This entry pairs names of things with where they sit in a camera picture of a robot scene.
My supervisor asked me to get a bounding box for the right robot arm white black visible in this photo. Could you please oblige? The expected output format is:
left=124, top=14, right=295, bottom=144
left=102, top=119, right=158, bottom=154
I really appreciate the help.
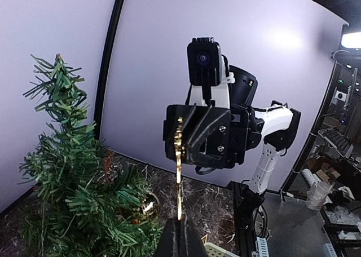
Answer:
left=163, top=66, right=301, bottom=230

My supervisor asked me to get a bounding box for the small green christmas tree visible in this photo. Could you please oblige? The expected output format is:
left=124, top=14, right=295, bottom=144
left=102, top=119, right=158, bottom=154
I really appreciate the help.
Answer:
left=20, top=55, right=162, bottom=256

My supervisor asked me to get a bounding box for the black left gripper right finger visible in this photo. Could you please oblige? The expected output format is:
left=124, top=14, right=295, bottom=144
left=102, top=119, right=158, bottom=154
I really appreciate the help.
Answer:
left=179, top=216, right=207, bottom=257

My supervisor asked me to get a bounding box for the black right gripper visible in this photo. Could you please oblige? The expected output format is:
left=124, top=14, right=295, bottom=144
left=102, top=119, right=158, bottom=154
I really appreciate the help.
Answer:
left=163, top=104, right=261, bottom=169

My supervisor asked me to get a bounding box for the cream perforated plastic basket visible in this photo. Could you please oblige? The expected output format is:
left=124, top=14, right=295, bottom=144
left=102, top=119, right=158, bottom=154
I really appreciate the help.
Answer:
left=204, top=242, right=239, bottom=257

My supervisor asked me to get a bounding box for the black corner frame post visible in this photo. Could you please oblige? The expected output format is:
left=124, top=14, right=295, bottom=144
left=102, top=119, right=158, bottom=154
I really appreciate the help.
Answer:
left=93, top=0, right=125, bottom=140

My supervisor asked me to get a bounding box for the gold star ornament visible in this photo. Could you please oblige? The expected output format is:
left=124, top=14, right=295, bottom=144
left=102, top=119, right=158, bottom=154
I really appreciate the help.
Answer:
left=201, top=234, right=208, bottom=244

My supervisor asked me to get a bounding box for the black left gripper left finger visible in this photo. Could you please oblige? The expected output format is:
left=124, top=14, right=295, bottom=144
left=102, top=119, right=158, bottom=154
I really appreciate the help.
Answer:
left=153, top=218, right=181, bottom=257

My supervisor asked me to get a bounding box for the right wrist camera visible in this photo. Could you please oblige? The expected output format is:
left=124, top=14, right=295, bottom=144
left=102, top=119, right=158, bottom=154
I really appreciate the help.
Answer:
left=186, top=37, right=235, bottom=106

